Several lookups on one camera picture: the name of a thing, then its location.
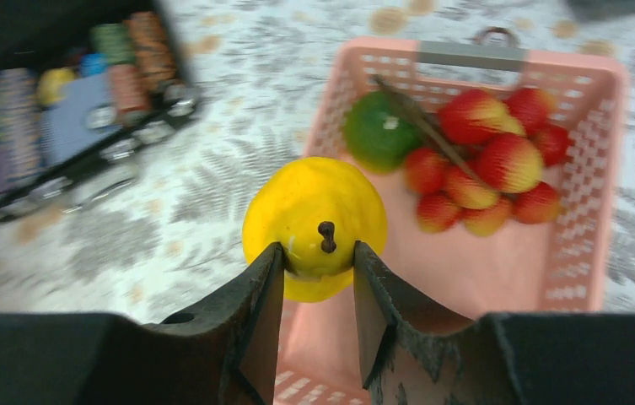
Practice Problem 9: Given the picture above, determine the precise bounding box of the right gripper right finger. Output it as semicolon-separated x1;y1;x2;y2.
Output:
354;242;635;404

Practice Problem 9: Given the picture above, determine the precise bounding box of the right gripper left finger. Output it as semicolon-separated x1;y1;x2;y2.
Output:
0;243;283;404

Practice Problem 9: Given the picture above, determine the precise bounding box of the yellow pear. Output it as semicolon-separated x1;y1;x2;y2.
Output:
242;156;388;303

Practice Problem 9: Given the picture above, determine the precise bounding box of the floral tablecloth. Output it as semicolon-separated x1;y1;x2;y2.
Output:
0;1;635;321

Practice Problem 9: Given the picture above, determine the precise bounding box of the pink plastic basket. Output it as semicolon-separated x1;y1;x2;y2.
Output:
274;37;629;404

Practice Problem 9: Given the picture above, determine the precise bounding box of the blue card deck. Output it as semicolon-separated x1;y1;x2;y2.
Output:
41;73;121;166

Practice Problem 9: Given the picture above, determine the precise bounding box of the black poker chip case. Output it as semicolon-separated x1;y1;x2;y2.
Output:
0;1;202;222

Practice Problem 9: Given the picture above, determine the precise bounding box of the yellow poker chip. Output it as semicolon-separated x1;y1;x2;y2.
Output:
36;67;76;107

